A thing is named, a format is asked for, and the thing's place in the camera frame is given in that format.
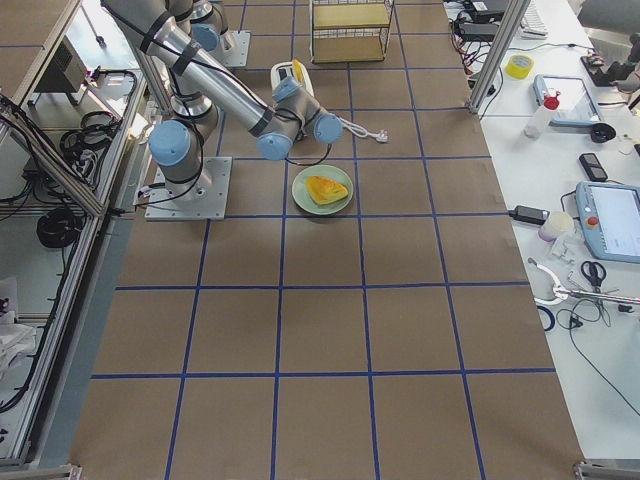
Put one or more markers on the blue teach pendant near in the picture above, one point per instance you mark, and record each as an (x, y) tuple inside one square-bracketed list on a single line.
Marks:
[(609, 218)]

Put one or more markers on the black tape roll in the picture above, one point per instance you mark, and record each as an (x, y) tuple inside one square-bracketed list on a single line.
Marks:
[(601, 133)]

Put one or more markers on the black handled scissors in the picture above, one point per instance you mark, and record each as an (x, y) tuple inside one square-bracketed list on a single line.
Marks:
[(595, 273)]

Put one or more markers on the blue teach pendant far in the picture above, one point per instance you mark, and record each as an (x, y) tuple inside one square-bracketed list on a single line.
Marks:
[(577, 107)]

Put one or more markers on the black power adapter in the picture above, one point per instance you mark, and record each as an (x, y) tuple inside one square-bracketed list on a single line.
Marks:
[(529, 215)]

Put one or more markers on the blue teach pendant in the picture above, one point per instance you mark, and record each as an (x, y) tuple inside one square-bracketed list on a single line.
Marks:
[(577, 107), (609, 218)]

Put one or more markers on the black remote device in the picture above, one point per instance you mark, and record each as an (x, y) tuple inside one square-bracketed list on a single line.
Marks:
[(592, 167)]

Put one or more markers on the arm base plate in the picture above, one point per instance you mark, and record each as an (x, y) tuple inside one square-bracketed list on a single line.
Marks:
[(206, 200), (233, 50)]

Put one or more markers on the light green plate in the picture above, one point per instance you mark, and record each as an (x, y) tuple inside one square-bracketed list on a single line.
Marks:
[(303, 199)]

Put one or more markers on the toast slice in toaster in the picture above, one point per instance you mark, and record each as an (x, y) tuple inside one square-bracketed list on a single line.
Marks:
[(297, 70)]

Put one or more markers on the white toaster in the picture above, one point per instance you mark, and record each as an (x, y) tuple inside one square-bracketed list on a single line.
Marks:
[(281, 71)]

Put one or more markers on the yellow tape roll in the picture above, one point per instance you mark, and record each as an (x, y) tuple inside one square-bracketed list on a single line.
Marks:
[(519, 66)]

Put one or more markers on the aluminium frame post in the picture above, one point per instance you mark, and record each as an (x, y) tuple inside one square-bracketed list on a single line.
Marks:
[(515, 11)]

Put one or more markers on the red capped squeeze bottle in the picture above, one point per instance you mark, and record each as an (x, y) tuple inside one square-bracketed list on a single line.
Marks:
[(543, 116)]

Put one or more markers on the golden triangular pastry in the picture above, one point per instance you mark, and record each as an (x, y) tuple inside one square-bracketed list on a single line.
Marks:
[(325, 191)]

